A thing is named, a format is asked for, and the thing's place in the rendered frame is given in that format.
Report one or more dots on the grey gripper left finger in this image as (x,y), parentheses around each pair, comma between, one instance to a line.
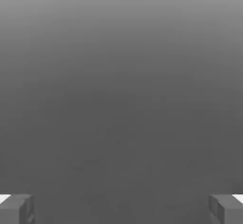
(15,209)

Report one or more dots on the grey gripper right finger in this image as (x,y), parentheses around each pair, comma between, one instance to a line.
(228,209)

